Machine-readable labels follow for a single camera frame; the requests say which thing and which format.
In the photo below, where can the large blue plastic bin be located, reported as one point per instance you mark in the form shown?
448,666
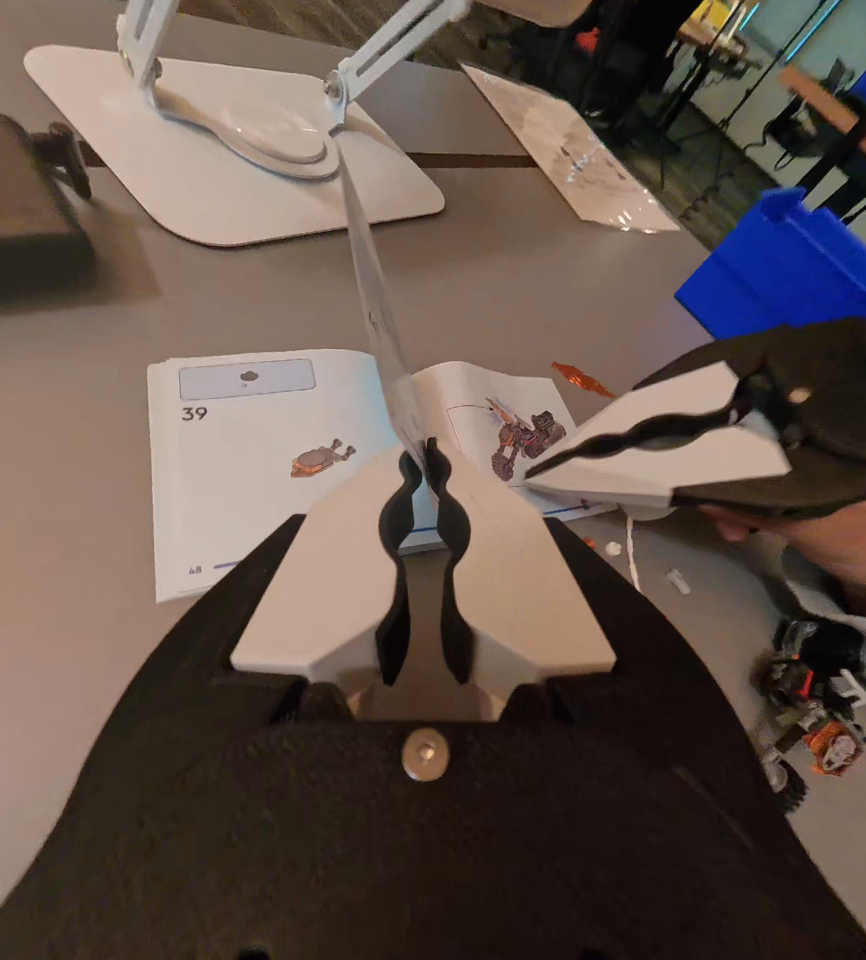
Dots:
792,277

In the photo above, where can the black flat case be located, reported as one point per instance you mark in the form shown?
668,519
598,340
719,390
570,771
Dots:
5,195

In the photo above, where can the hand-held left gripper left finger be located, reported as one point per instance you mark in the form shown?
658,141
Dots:
313,600

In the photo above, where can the light grey lego clip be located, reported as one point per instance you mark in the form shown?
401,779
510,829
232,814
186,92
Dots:
678,581

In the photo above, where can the lego instruction booklet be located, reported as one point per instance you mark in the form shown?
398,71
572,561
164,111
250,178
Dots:
253,487

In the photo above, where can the orange skull lego piece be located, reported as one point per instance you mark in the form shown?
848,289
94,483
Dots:
837,750

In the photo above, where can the black lego motorcycle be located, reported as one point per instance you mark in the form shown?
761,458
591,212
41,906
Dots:
815,675

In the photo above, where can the white base stand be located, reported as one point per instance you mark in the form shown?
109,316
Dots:
215,195

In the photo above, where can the long wooden desk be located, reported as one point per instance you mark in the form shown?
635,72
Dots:
852,127

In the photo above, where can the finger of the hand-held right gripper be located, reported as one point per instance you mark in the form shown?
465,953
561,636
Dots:
687,469
665,397

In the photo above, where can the slim orange lego flame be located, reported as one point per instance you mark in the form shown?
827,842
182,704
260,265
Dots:
583,381

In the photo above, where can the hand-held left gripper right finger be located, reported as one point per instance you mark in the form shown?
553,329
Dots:
538,600

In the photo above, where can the person's right hand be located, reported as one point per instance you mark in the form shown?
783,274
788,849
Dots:
852,555

